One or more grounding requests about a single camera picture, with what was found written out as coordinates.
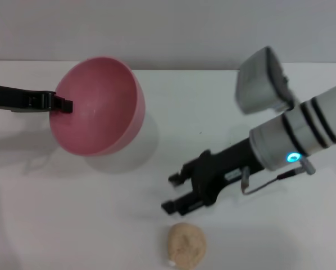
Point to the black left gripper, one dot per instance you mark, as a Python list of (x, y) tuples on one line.
[(16, 99)]

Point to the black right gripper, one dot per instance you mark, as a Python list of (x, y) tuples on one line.
[(221, 168)]

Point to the pink plastic bowl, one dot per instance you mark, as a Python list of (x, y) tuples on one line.
[(100, 112)]

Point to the beige egg yolk pastry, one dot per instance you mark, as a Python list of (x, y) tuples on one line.
[(186, 244)]

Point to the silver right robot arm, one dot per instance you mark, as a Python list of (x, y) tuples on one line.
[(305, 126)]

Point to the right wrist camera housing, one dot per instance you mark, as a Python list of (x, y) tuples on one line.
[(258, 81)]

